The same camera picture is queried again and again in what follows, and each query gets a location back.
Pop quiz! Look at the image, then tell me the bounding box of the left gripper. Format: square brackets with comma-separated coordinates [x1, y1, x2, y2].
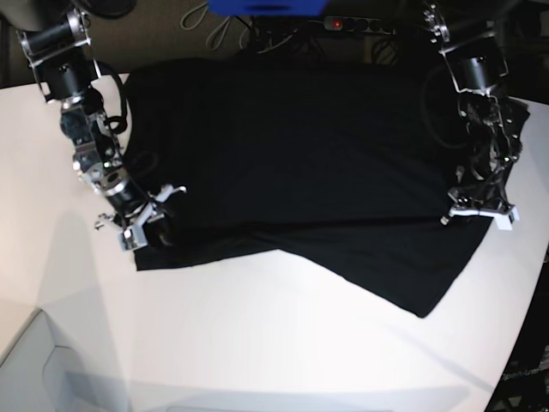
[440, 173, 515, 223]

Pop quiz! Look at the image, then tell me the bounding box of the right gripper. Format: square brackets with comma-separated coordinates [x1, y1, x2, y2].
[94, 179, 187, 248]

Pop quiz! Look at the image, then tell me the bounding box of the black printed t-shirt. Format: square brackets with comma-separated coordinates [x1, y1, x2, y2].
[124, 56, 492, 318]

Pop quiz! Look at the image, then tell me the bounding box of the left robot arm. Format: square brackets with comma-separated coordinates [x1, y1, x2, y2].
[421, 1, 529, 231]

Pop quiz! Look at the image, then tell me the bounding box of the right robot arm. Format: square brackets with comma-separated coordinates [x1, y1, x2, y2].
[1, 1, 185, 251]

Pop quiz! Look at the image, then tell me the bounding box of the white bin at table corner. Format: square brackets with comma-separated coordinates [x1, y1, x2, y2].
[1, 312, 131, 411]

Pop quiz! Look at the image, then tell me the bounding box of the black power strip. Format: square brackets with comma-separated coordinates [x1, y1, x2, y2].
[323, 16, 395, 35]

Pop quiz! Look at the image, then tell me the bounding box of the blue plastic box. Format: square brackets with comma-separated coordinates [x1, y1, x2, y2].
[208, 0, 327, 16]

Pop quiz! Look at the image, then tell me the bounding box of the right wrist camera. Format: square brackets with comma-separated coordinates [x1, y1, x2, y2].
[117, 225, 148, 251]

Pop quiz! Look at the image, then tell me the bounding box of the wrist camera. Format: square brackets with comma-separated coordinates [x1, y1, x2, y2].
[493, 207, 520, 231]
[117, 225, 148, 251]

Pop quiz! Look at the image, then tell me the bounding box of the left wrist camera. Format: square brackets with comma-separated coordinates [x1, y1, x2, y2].
[493, 207, 520, 231]

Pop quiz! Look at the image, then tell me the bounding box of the grey looped cable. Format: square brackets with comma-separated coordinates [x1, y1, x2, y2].
[179, 0, 297, 55]

